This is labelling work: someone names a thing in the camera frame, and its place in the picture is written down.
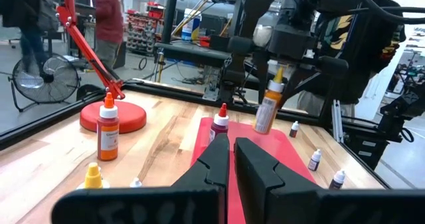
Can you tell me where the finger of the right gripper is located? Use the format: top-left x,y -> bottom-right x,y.
254,53 -> 270,95
280,69 -> 319,107

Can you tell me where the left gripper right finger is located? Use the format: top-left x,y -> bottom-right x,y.
233,136 -> 425,224

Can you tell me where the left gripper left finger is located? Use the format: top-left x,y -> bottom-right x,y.
50,132 -> 230,224

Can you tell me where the yellow-topped spool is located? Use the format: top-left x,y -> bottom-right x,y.
253,66 -> 286,135

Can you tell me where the small dark dropper bottle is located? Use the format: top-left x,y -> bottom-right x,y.
307,148 -> 323,172

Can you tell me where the large red food colouring bottle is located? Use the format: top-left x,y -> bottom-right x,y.
209,102 -> 230,144

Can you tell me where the small black dropper bottle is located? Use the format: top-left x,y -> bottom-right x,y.
328,169 -> 347,191

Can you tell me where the large orange food colouring bottle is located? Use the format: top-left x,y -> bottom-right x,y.
96,92 -> 120,162

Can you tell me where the large yellow food colouring bottle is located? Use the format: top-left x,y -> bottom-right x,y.
76,162 -> 110,190

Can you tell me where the pink translucent plastic bin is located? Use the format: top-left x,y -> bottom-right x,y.
191,116 -> 317,224

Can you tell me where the person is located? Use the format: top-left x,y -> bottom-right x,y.
297,0 -> 408,118
0,0 -> 60,75
92,0 -> 126,68

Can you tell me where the black side table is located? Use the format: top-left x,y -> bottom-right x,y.
154,41 -> 233,68

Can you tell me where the blue white canister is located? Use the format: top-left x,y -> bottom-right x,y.
181,8 -> 202,41

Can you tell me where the red desk lamp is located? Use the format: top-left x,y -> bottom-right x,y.
55,0 -> 147,134

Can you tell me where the parts shelf with red bins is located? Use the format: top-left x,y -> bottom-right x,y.
125,0 -> 165,55

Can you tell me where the black floor fan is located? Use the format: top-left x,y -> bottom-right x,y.
8,53 -> 82,114

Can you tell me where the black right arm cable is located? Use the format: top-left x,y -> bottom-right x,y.
347,0 -> 425,25

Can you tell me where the yellow cable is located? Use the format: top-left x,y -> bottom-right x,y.
157,52 -> 165,83

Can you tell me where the black post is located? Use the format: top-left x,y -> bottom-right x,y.
161,0 -> 181,45

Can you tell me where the black aluminium table frame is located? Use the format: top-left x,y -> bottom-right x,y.
0,78 -> 392,190

